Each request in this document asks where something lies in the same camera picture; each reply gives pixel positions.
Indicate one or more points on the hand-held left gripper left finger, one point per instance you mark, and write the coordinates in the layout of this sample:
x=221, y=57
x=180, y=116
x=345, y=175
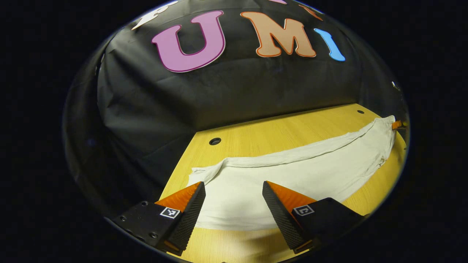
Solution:
x=188, y=219

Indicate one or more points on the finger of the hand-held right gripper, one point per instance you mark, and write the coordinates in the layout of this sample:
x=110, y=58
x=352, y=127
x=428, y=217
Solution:
x=397, y=125

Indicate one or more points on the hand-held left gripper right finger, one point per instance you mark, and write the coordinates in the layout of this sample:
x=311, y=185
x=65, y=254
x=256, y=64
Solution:
x=283, y=219

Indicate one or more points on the white jeans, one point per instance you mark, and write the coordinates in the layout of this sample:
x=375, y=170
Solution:
x=292, y=175

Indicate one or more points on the black backdrop cloth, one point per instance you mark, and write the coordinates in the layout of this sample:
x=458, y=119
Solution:
x=237, y=91

